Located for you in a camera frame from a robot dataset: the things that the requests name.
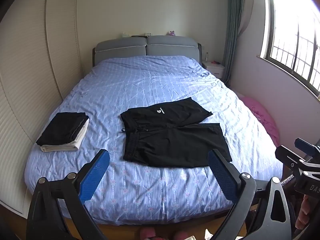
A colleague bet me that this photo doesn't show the black shorts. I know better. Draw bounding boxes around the black shorts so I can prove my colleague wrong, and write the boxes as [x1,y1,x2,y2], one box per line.
[120,98,232,168]

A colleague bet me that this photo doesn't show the right hand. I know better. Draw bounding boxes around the right hand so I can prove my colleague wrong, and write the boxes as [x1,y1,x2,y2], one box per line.
[295,195,311,230]

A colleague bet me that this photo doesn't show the folded white garment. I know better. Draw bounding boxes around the folded white garment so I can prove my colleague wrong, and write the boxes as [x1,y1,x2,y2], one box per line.
[40,119,89,152]

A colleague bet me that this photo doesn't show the folded black garment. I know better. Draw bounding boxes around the folded black garment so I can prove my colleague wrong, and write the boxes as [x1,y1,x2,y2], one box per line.
[36,112,89,146]

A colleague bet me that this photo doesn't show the pink blanket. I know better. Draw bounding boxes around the pink blanket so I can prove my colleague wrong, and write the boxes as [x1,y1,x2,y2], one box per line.
[240,96,280,147]

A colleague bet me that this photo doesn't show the pink slippers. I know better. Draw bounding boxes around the pink slippers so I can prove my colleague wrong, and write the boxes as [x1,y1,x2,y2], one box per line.
[139,226,189,240]

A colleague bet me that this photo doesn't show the white nightstand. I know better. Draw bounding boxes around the white nightstand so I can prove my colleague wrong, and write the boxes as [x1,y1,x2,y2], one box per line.
[202,61,225,79]

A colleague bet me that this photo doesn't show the grey upholstered headboard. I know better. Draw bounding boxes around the grey upholstered headboard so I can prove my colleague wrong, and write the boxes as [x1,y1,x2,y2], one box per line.
[92,35,202,66]

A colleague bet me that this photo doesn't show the cream louvered wardrobe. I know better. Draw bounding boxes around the cream louvered wardrobe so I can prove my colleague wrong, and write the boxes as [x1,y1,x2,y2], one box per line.
[1,0,83,217]

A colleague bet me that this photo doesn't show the barred window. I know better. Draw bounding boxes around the barred window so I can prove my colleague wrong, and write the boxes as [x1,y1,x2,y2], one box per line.
[261,0,319,97]

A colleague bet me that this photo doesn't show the purple toy on headboard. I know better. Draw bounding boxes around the purple toy on headboard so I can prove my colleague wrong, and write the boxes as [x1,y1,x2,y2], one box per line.
[169,30,176,36]

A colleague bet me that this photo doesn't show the green curtain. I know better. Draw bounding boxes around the green curtain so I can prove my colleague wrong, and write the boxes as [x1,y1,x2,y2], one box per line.
[222,0,244,87]

